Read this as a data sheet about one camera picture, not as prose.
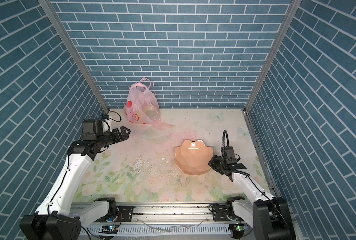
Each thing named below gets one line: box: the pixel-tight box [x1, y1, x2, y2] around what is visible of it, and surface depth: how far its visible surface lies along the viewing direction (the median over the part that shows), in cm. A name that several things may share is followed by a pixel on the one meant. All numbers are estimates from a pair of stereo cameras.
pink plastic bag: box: [124, 77, 176, 129], surface depth 107 cm
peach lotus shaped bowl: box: [174, 139, 214, 176], surface depth 95 cm
